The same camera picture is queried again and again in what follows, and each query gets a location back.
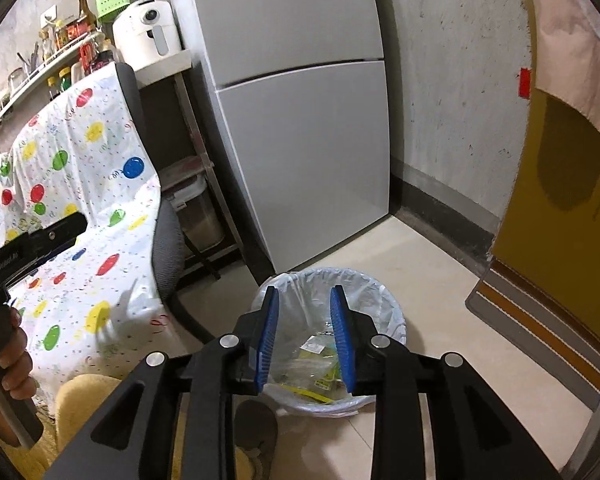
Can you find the trash bin with white bag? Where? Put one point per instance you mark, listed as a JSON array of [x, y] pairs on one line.
[[304, 377]]

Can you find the yellow wooden door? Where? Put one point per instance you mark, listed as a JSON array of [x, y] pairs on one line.
[[551, 231]]

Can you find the person's left hand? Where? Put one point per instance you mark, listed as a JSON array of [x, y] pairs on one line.
[[17, 365]]

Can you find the pink hanging cloth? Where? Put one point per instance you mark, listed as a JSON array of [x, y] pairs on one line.
[[568, 54]]

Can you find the white side shelf rack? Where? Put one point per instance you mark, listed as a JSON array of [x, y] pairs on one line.
[[187, 167]]

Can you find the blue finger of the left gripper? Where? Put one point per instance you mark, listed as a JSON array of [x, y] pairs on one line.
[[60, 236]]

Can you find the striped floor mat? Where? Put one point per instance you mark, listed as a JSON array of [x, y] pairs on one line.
[[540, 327]]

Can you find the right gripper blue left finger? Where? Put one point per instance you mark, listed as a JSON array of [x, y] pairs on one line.
[[132, 434]]

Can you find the grey refrigerator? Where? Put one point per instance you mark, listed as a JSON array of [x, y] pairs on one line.
[[294, 95]]

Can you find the yellow fuzzy slipper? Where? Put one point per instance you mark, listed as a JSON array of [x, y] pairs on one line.
[[76, 401]]

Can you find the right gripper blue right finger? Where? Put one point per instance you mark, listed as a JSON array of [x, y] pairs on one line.
[[474, 433]]

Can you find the balloon print plastic sheet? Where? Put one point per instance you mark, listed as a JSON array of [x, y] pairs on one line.
[[95, 307]]

